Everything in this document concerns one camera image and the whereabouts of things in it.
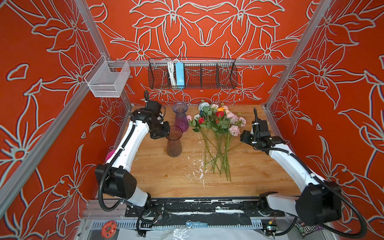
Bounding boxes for brown glass vase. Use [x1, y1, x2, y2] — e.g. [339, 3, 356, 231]
[166, 126, 183, 158]

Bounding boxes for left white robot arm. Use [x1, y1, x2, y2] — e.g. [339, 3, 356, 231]
[95, 100, 170, 212]

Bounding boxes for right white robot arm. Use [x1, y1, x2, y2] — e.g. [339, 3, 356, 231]
[241, 117, 368, 239]

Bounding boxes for purple glass vase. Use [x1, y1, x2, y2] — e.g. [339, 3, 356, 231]
[172, 102, 189, 133]

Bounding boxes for mixed flower bunch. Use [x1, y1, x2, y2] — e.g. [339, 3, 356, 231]
[187, 101, 247, 182]

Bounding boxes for light blue box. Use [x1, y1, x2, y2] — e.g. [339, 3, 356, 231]
[175, 62, 185, 89]

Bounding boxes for clear plastic bin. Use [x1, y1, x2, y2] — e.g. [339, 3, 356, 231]
[85, 55, 131, 98]

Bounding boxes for pink plastic cup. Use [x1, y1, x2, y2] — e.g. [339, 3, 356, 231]
[105, 151, 115, 163]

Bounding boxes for purple candy bag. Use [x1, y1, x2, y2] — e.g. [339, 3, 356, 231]
[295, 222, 324, 239]

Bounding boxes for red plastic wheel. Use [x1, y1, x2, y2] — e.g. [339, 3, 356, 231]
[101, 221, 118, 239]

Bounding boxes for white cable bundle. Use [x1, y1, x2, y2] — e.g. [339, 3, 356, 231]
[167, 59, 178, 88]

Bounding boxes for black wire basket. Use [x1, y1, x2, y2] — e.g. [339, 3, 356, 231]
[148, 57, 238, 90]

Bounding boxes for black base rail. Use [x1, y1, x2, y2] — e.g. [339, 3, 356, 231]
[143, 197, 286, 229]

